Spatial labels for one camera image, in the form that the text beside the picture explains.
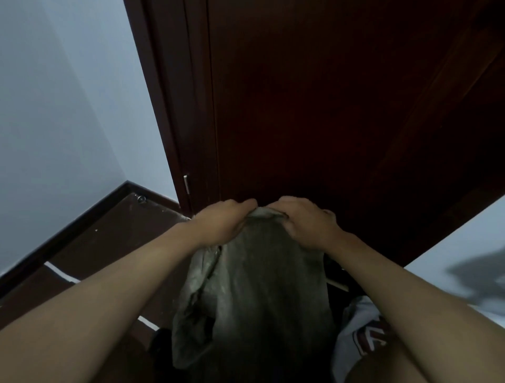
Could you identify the person's right hand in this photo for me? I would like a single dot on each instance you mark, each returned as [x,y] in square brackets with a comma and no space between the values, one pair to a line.
[311,227]

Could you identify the person's left hand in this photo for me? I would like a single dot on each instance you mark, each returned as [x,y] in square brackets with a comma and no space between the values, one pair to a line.
[223,225]

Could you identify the green woven sack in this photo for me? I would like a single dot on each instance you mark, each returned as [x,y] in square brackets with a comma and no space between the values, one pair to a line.
[252,300]

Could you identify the white bag with red print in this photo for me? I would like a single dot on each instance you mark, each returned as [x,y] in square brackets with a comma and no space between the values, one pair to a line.
[361,335]

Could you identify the person's left forearm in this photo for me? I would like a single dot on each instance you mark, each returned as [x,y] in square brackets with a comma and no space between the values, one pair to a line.
[87,300]

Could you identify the person's right forearm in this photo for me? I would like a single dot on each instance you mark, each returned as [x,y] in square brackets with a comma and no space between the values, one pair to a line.
[426,307]

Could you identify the person's right leg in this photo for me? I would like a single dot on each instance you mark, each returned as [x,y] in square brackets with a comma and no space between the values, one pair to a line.
[378,363]

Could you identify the person's leg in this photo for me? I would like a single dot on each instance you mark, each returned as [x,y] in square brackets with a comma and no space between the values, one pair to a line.
[378,363]
[126,359]

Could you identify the person's left leg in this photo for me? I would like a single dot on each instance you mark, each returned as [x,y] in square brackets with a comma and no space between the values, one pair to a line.
[126,359]

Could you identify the silver door hinge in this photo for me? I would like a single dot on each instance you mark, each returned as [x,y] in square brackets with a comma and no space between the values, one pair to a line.
[186,184]

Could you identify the metal floor door stopper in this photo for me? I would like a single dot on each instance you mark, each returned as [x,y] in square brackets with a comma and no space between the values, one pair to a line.
[141,199]

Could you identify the dark brown wooden door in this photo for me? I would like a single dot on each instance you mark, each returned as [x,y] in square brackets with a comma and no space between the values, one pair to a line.
[169,90]

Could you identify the black shorts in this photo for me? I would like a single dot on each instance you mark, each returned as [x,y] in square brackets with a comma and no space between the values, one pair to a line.
[159,355]

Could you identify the dark baseboard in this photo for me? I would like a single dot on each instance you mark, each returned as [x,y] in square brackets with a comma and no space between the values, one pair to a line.
[59,236]

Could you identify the white floor strip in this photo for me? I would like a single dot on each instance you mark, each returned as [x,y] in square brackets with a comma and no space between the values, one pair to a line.
[61,272]

